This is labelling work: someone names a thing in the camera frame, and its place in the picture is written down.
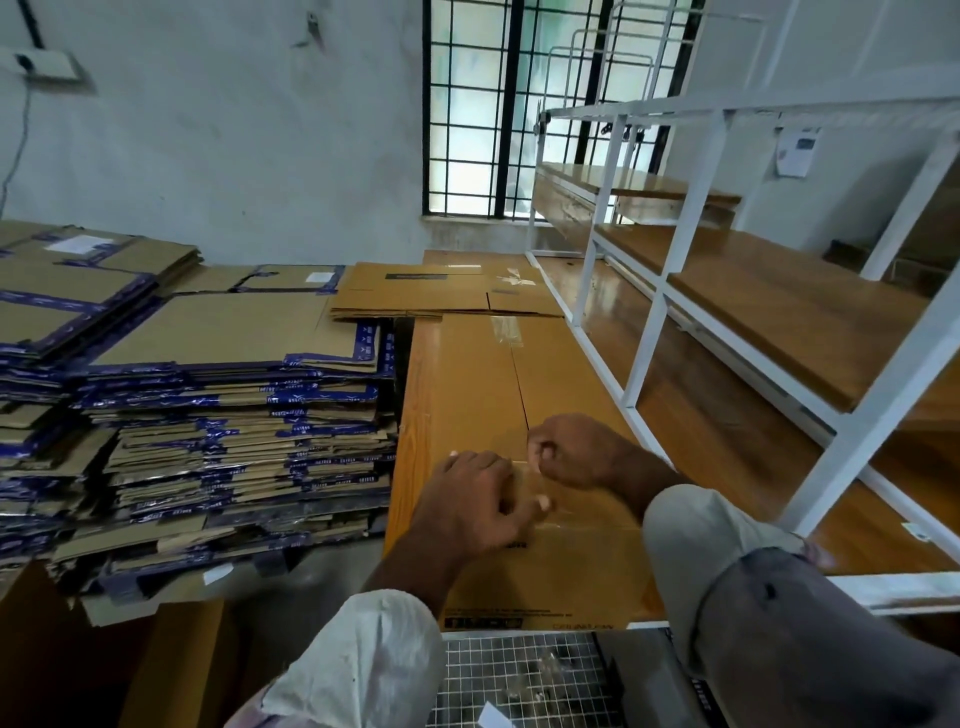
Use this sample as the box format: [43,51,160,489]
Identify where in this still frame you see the person's right forearm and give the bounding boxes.
[607,447,692,519]

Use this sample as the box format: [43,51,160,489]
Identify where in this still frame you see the person's right hand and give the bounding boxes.
[525,414,639,494]

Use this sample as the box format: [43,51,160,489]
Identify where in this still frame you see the white wall device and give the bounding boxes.
[774,126,824,179]

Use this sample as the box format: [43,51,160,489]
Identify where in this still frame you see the crumpled tape scraps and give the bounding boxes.
[502,648,579,704]

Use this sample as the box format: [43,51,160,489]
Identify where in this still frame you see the wooden table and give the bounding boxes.
[384,252,960,632]

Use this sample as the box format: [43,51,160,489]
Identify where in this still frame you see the black framed window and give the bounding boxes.
[421,0,707,221]

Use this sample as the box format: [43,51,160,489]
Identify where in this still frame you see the assembled boxes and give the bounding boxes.
[0,562,242,728]

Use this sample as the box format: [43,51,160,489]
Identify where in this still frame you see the person's left hand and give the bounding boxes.
[412,450,554,564]

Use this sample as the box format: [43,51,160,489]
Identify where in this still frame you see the person's left forearm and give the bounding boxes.
[364,532,482,617]

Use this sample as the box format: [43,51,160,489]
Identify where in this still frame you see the white wall socket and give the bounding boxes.
[12,48,81,83]

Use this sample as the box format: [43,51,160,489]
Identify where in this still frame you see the person's light grey shirt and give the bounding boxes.
[225,483,960,728]

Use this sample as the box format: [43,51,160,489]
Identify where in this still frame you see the white wire mesh cage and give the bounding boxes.
[427,630,632,728]

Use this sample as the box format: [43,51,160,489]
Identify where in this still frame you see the white metal shelf rack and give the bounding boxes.
[528,67,960,617]

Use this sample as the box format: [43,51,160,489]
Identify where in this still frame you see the thin wall cable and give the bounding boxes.
[0,78,32,224]

